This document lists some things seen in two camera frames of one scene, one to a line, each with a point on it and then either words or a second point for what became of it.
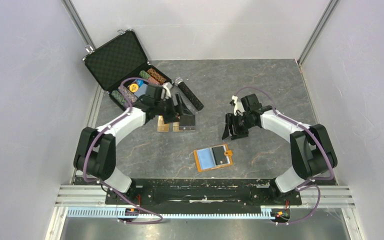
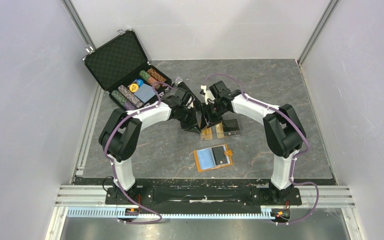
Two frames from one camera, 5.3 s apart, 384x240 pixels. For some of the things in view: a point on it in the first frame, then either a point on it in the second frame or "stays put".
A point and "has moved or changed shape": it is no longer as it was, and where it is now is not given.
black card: (187, 122) has moved or changed shape
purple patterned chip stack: (127, 94) stays put
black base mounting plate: (203, 192) stays put
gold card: (161, 126) to (206, 134)
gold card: (176, 126) to (219, 130)
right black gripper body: (241, 124) to (214, 112)
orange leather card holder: (213, 157) stays put
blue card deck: (141, 91) stays put
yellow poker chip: (133, 87) stays put
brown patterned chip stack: (157, 76) stays put
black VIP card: (219, 156) stays put
